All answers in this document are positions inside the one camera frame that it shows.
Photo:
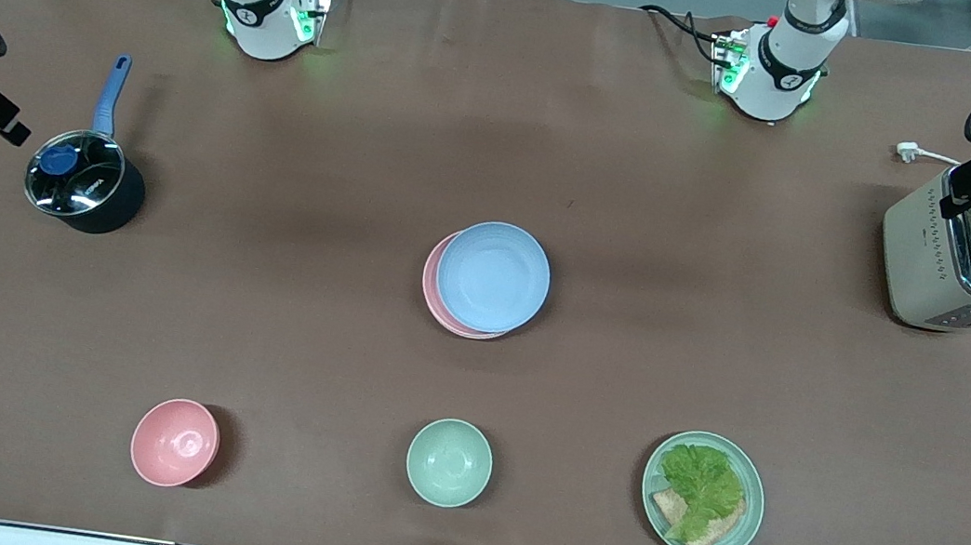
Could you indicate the green plate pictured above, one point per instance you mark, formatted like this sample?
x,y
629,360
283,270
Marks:
x,y
748,523

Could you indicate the green lettuce leaf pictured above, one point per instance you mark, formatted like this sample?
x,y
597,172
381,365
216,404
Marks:
x,y
701,484

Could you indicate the light blue plate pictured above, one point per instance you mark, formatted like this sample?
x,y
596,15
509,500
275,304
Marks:
x,y
494,277

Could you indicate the brown paper table cover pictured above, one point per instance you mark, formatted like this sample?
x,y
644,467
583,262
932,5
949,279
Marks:
x,y
505,125

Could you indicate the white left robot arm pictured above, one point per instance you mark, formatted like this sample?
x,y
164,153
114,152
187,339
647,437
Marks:
x,y
777,86

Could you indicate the glass lid blue knob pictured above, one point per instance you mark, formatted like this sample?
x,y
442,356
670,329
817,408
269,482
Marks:
x,y
76,174

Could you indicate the pink plate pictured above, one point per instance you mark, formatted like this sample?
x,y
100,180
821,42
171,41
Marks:
x,y
431,294

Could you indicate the beige and chrome toaster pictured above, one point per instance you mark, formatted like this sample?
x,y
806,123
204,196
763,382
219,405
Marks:
x,y
926,274

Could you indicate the green bowl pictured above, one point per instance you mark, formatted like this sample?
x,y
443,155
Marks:
x,y
449,462

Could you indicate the pink bowl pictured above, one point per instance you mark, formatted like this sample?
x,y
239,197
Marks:
x,y
174,443

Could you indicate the brown bread slice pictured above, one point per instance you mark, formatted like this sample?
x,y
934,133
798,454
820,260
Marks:
x,y
718,533

